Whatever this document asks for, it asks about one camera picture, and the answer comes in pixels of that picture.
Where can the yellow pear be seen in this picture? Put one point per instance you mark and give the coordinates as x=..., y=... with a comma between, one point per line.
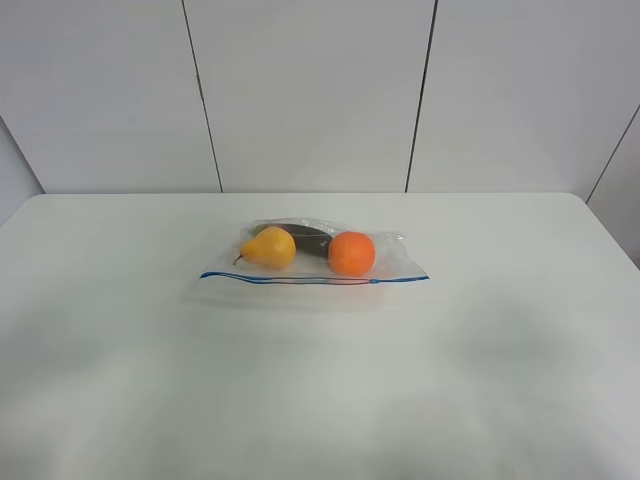
x=272, y=248

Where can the orange fruit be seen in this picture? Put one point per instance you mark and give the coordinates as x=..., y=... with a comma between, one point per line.
x=351, y=254

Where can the dark purple eggplant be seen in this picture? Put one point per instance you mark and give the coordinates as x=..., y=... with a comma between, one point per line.
x=308, y=240

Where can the clear zip bag blue seal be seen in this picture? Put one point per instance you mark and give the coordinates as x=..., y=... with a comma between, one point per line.
x=392, y=265

